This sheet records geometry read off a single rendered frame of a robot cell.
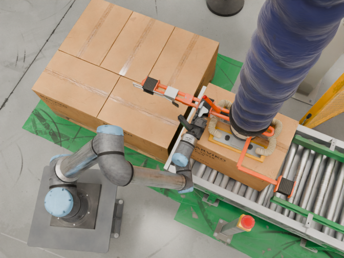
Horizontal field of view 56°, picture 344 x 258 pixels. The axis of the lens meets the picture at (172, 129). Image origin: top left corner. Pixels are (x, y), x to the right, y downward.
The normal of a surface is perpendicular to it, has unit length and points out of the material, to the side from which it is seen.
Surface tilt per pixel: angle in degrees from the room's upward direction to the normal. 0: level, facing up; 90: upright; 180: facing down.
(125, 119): 0
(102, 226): 0
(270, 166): 0
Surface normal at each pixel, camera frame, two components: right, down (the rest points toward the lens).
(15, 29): -0.04, -0.34
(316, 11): -0.26, 0.76
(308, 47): 0.16, 0.86
